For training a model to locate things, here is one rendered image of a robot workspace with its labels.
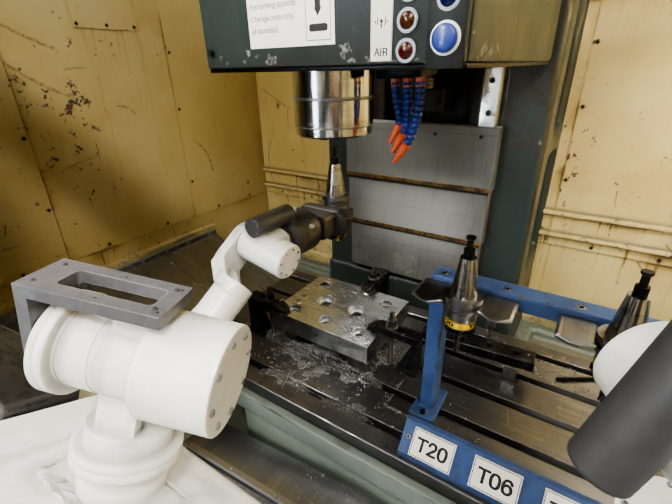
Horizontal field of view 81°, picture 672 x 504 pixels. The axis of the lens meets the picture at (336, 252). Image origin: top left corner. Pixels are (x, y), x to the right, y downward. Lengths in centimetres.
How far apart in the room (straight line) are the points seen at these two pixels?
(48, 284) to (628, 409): 30
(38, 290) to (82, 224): 140
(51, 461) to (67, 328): 10
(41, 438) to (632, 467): 35
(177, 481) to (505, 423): 74
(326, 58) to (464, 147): 67
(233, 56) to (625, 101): 118
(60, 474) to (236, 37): 60
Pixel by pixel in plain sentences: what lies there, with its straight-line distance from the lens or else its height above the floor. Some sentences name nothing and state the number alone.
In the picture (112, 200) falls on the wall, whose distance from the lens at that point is 169.
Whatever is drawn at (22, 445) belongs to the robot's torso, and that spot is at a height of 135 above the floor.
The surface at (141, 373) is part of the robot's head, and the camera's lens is 24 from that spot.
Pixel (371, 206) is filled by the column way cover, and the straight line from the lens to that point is 136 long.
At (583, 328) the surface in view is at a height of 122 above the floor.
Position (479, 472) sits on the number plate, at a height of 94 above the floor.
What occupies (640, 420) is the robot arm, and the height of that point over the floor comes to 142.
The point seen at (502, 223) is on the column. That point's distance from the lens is 126.
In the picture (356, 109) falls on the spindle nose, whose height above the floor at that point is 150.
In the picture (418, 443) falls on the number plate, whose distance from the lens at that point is 82.
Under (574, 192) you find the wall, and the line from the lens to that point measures 158.
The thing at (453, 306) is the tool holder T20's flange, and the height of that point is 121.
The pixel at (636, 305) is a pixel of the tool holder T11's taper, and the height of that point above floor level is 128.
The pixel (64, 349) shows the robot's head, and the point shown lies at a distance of 27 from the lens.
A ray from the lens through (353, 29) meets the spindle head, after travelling 58.
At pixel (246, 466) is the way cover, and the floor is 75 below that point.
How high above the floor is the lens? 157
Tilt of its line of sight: 25 degrees down
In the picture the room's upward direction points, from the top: 1 degrees counter-clockwise
